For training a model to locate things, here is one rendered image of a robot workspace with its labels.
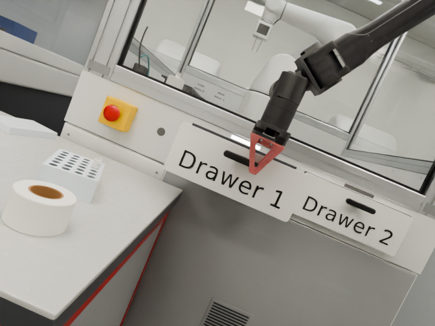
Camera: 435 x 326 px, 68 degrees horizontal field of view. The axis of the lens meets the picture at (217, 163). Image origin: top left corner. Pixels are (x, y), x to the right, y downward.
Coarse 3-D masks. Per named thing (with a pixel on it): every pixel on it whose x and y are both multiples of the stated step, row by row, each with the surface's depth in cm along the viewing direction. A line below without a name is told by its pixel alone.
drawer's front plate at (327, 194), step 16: (304, 192) 82; (320, 192) 81; (336, 192) 81; (352, 192) 81; (336, 208) 82; (352, 208) 81; (384, 208) 81; (320, 224) 82; (336, 224) 82; (352, 224) 82; (368, 224) 81; (384, 224) 81; (400, 224) 81; (368, 240) 82; (400, 240) 81
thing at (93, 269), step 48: (0, 144) 60; (48, 144) 73; (0, 192) 42; (96, 192) 56; (144, 192) 68; (0, 240) 32; (48, 240) 36; (96, 240) 40; (144, 240) 62; (0, 288) 26; (48, 288) 29; (96, 288) 36
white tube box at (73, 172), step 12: (60, 156) 55; (72, 156) 58; (48, 168) 48; (60, 168) 49; (72, 168) 51; (84, 168) 55; (48, 180) 48; (60, 180) 49; (72, 180) 49; (84, 180) 50; (96, 180) 50; (72, 192) 50; (84, 192) 50
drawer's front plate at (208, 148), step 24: (192, 144) 68; (216, 144) 68; (168, 168) 69; (192, 168) 68; (240, 168) 68; (264, 168) 67; (288, 168) 67; (240, 192) 68; (264, 192) 68; (288, 192) 68; (288, 216) 68
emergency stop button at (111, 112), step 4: (104, 108) 78; (108, 108) 78; (112, 108) 78; (116, 108) 78; (104, 112) 78; (108, 112) 78; (112, 112) 78; (116, 112) 78; (104, 116) 78; (108, 116) 78; (112, 116) 78; (116, 116) 78; (108, 120) 79; (112, 120) 78
